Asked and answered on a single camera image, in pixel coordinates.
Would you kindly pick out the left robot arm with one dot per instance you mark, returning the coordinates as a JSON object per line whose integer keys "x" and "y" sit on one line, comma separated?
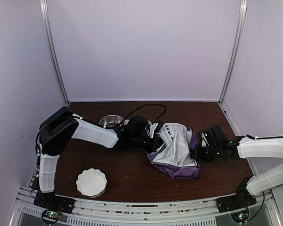
{"x": 55, "y": 133}

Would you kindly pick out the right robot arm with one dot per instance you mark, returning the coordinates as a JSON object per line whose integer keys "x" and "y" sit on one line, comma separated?
{"x": 212, "y": 143}

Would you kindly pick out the purple puppy food bag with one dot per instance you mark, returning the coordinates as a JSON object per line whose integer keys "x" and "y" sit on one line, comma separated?
{"x": 173, "y": 157}

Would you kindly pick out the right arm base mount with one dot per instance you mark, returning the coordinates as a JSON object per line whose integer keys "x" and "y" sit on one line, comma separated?
{"x": 234, "y": 202}

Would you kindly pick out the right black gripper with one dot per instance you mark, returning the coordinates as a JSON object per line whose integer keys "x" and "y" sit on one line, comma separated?
{"x": 195, "y": 154}

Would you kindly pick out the front aluminium rail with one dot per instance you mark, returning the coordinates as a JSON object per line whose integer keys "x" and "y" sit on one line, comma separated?
{"x": 203, "y": 212}

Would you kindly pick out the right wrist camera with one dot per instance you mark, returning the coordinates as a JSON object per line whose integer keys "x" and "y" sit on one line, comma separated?
{"x": 205, "y": 139}

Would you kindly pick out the left circuit board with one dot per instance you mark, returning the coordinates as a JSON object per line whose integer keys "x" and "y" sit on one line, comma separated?
{"x": 50, "y": 217}

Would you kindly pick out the white scalloped ceramic dish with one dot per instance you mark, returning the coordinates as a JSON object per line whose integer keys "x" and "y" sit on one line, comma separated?
{"x": 92, "y": 183}

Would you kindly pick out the right aluminium frame post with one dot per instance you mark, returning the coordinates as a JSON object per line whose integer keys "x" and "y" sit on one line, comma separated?
{"x": 236, "y": 44}

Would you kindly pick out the aluminium frame post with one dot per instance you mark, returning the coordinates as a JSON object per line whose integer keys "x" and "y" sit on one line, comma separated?
{"x": 53, "y": 54}
{"x": 236, "y": 44}

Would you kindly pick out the left steel feeder bowl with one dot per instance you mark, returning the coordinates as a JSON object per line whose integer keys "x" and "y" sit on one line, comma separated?
{"x": 111, "y": 121}

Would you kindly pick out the left aluminium frame post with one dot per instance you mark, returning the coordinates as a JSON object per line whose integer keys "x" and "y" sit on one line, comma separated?
{"x": 53, "y": 54}

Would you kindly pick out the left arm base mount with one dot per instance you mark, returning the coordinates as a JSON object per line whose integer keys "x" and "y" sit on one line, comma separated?
{"x": 56, "y": 203}

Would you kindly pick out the circuit board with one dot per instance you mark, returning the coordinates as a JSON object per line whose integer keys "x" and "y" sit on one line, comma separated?
{"x": 50, "y": 217}
{"x": 240, "y": 216}

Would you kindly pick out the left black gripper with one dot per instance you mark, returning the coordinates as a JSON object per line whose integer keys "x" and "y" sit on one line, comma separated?
{"x": 157, "y": 142}

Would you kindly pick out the right circuit board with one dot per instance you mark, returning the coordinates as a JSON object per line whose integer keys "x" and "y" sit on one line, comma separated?
{"x": 240, "y": 216}

